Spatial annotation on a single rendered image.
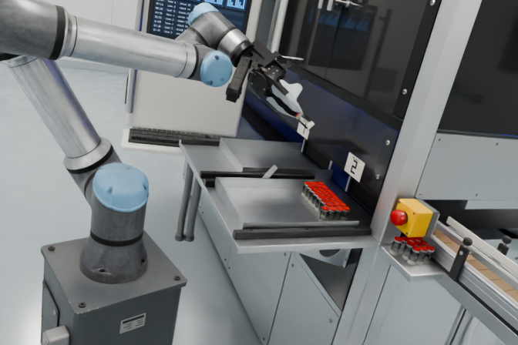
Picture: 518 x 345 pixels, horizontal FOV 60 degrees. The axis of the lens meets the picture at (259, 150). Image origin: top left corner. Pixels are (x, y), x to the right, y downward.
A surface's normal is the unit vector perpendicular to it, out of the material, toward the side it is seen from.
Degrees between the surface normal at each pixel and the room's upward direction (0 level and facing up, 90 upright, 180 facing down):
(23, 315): 0
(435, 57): 90
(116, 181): 7
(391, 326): 90
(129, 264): 73
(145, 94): 90
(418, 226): 90
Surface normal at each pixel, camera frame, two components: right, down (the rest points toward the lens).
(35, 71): 0.53, 0.40
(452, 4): -0.92, -0.04
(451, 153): 0.35, 0.38
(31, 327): 0.19, -0.92
